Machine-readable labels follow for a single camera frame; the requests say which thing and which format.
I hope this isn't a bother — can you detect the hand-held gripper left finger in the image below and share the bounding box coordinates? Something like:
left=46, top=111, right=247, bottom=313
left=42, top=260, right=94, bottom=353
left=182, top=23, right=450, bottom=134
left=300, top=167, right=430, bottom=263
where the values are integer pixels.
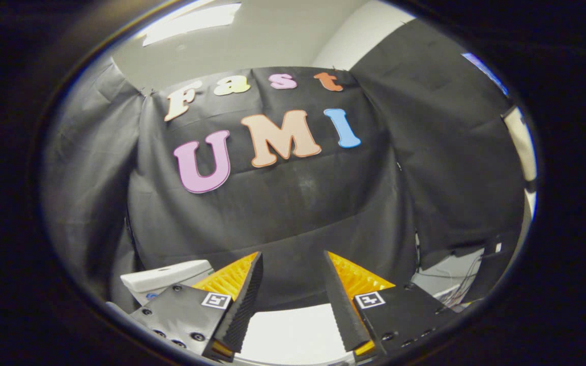
left=130, top=252, right=264, bottom=361

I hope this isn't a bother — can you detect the black backdrop cloth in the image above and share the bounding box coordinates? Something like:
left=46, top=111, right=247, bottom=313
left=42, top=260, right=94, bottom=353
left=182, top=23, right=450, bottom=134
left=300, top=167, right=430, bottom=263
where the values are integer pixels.
left=41, top=19, right=525, bottom=312

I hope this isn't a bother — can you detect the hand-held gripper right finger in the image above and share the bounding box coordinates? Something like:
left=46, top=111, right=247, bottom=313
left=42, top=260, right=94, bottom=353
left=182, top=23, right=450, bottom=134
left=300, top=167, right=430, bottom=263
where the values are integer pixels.
left=323, top=251, right=457, bottom=362

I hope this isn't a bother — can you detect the ceiling light panel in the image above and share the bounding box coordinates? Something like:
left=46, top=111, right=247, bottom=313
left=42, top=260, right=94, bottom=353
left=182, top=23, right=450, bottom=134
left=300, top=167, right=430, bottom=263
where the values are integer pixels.
left=142, top=2, right=242, bottom=47

